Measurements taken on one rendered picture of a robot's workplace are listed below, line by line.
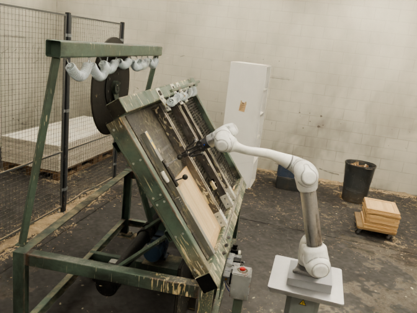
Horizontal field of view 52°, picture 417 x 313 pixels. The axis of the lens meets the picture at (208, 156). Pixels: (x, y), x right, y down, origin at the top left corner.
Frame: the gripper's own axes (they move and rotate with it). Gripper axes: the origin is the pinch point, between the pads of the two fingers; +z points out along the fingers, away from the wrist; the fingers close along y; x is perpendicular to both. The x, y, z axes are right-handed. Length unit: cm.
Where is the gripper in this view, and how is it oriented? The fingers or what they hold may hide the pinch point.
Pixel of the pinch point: (182, 155)
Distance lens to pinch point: 292.0
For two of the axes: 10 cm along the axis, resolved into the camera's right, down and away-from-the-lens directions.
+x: -1.6, 2.3, -9.6
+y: -4.8, -8.7, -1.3
